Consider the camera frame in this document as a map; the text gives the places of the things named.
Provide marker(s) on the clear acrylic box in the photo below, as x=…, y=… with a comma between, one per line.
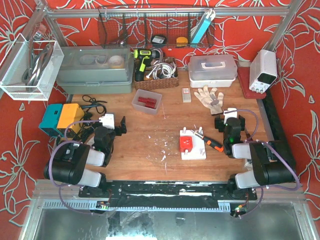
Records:
x=29, y=70

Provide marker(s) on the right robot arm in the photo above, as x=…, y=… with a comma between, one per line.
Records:
x=271, y=163

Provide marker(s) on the grey storage box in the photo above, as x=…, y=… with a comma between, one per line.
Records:
x=92, y=70

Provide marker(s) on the yellow box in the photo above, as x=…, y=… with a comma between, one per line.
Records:
x=71, y=112

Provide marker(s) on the white plastic toolbox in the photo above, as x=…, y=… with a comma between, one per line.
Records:
x=214, y=71

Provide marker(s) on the translucent spring bin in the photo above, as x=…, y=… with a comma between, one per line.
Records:
x=152, y=106

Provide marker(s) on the white work glove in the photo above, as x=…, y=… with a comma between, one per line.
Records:
x=203, y=95

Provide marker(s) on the yellow tape measure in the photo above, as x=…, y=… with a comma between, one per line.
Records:
x=181, y=42

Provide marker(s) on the white power supply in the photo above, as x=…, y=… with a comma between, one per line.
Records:
x=262, y=71

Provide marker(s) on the white peg base plate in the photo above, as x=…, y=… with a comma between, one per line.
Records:
x=198, y=152

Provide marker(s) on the red square block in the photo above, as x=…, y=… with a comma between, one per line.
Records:
x=185, y=144

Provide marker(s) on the metal T bracket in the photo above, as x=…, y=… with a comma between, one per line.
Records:
x=214, y=100

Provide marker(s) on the green cordless drill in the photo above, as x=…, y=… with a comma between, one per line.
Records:
x=144, y=57

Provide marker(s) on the wicker basket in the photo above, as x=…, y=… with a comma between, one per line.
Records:
x=155, y=84

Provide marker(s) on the black wire shelf basket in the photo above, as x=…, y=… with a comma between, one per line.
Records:
x=134, y=25

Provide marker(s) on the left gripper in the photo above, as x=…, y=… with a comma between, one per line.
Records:
x=119, y=129

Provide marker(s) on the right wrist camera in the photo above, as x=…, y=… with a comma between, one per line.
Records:
x=230, y=113

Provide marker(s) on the red mat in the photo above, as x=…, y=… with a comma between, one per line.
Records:
x=243, y=74

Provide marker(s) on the blue white book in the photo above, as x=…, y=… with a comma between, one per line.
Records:
x=200, y=29

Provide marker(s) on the small clear parts case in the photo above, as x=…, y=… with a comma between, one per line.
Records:
x=186, y=95

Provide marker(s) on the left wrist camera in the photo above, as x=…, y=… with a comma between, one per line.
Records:
x=108, y=121

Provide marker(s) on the black mounting rail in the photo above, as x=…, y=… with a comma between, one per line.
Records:
x=168, y=194

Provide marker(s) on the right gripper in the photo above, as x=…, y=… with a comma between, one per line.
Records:
x=219, y=122

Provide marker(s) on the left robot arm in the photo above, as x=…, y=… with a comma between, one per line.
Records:
x=68, y=161

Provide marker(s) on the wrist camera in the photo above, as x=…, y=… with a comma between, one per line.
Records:
x=230, y=113
x=108, y=121

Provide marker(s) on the teal box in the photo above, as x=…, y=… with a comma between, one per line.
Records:
x=50, y=120

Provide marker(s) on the orange black screwdriver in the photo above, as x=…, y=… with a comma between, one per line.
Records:
x=209, y=141

